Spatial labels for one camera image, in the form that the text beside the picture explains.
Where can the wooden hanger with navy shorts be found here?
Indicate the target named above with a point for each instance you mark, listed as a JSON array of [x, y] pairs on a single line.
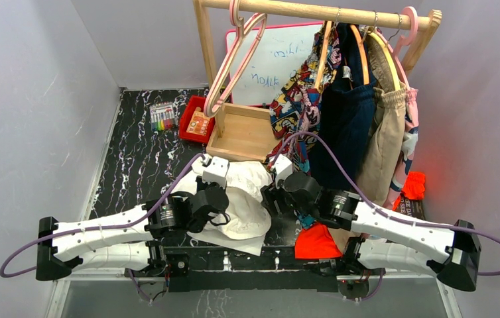
[[360, 39]]

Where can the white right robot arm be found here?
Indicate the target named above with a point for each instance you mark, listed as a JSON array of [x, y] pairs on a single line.
[[397, 241]]

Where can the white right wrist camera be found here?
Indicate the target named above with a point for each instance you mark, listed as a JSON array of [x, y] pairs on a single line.
[[280, 167]]

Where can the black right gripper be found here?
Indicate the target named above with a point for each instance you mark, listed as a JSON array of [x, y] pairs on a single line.
[[270, 194]]

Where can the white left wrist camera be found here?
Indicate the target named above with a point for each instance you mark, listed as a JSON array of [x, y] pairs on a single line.
[[215, 170]]

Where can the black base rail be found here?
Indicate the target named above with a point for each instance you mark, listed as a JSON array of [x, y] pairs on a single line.
[[189, 269]]

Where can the orange cloth front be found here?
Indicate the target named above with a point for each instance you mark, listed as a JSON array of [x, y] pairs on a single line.
[[316, 243]]

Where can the whiteboard with pink frame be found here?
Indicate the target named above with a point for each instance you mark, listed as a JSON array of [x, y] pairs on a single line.
[[280, 53]]

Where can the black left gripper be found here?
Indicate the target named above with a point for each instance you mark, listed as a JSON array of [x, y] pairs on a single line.
[[201, 185]]

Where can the marker pen pack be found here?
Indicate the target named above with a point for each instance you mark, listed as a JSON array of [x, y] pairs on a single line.
[[162, 116]]

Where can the red knit cloth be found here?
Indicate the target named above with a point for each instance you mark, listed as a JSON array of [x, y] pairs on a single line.
[[413, 189]]

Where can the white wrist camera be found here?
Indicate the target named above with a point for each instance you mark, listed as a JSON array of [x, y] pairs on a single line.
[[280, 167], [215, 170]]

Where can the wooden hanger with comic shorts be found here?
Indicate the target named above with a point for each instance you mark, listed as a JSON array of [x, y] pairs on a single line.
[[324, 51]]

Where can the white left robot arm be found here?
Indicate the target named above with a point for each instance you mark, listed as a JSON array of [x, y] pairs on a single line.
[[127, 239]]

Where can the white shorts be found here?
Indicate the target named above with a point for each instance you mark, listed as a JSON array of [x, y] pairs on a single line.
[[249, 220]]

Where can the black printed card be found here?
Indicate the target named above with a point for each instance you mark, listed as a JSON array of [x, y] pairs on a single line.
[[411, 208]]

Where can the red plastic bin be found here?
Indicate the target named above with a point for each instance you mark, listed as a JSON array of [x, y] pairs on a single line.
[[195, 103]]

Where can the wooden hanger with beige shorts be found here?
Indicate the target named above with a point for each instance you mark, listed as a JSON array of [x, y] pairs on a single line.
[[380, 60]]

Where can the navy shorts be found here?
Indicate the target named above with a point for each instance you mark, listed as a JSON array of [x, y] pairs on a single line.
[[347, 106]]

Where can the orange card box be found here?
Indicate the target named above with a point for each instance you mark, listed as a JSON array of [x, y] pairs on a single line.
[[199, 124]]

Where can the wooden clothes rack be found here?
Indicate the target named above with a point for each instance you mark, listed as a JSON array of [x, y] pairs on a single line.
[[243, 133]]

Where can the beige shorts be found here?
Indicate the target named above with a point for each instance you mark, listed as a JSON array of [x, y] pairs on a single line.
[[384, 144]]

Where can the comic print shorts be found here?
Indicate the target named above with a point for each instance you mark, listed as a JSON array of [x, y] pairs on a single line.
[[297, 107]]

